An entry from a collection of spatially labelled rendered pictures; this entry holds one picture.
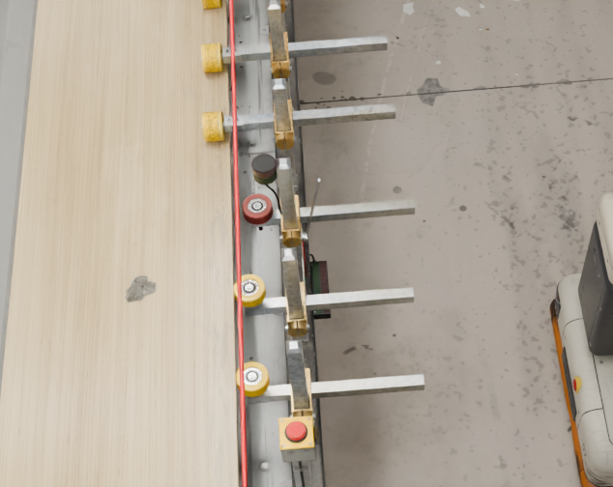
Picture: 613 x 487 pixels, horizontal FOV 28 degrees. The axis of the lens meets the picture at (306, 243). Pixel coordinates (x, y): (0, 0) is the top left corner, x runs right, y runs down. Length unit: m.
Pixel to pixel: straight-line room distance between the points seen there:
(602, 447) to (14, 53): 2.38
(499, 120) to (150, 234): 1.75
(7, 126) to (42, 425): 1.53
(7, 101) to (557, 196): 3.02
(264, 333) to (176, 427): 0.52
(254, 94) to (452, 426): 1.21
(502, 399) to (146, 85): 1.48
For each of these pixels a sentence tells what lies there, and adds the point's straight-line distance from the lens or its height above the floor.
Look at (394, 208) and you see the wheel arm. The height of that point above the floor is 0.86.
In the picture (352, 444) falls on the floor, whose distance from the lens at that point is 3.83.
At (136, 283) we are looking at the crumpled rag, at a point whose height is 0.91.
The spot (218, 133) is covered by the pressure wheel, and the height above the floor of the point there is 0.95.
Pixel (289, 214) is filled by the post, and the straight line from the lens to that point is 3.13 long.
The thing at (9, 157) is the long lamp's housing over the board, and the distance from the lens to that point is 1.50.
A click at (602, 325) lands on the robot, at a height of 0.49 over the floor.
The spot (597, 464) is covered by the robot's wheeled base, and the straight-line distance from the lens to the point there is 3.57.
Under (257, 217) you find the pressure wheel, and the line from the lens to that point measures 3.16.
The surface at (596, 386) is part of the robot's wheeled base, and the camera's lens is 3.65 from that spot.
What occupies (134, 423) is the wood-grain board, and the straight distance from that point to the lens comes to 2.92.
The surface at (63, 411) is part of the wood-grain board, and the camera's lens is 2.98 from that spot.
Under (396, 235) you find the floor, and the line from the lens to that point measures 4.20.
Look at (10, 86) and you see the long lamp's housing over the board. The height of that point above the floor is 2.37.
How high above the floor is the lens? 3.49
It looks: 56 degrees down
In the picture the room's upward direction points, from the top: 6 degrees counter-clockwise
